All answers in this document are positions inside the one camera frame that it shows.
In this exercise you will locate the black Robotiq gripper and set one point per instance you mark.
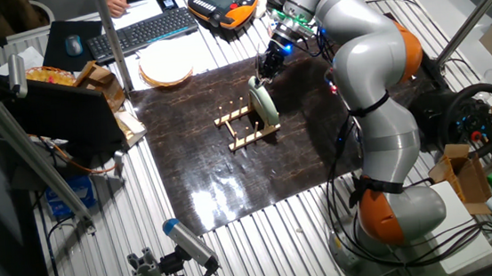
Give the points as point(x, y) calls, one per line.
point(275, 57)

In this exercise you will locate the pale green dish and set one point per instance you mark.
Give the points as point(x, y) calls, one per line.
point(265, 105)

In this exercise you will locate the wooden dish rack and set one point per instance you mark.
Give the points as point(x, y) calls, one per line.
point(252, 138)

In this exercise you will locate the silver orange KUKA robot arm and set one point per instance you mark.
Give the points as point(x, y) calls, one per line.
point(369, 64)

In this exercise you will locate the person's right hand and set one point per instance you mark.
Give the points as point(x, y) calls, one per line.
point(117, 4)

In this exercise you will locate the wrist adapter with circuit board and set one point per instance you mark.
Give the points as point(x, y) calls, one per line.
point(294, 22)

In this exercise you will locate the white round object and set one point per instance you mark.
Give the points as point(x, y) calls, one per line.
point(260, 7)

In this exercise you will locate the white plate gold rim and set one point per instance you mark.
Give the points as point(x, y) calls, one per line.
point(166, 64)

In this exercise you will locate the dark marble pattern mat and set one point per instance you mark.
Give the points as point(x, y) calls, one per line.
point(214, 181)

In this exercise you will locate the black computer keyboard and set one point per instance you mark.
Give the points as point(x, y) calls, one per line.
point(143, 33)

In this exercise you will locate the white yellow packet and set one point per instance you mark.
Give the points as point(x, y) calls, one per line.
point(131, 128)

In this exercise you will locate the brown paper bag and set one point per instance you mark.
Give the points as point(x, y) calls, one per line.
point(103, 83)

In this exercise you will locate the blue grey computer mouse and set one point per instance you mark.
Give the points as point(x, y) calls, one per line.
point(73, 46)

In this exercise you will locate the black mouse pad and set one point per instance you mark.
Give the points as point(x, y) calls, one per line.
point(60, 60)

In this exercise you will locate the black monitor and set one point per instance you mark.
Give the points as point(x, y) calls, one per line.
point(61, 114)

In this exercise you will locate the black steering wheel controller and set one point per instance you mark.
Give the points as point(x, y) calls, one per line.
point(472, 120)

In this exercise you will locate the orange wicker basket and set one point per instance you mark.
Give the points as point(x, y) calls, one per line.
point(51, 77)

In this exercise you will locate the blue box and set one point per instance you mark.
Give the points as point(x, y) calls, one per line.
point(72, 195)

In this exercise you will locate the white board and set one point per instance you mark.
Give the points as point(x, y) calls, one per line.
point(455, 204)

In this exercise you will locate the brown cardboard box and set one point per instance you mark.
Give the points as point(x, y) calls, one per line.
point(473, 180)

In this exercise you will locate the long aluminium beam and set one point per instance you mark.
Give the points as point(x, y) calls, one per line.
point(28, 154)

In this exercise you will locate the brown fuzzy garment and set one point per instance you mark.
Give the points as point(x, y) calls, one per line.
point(7, 13)

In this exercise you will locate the silver camera blue cap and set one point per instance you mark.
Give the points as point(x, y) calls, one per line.
point(188, 241)

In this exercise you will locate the silver cylinder camera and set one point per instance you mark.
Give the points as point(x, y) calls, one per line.
point(17, 73)

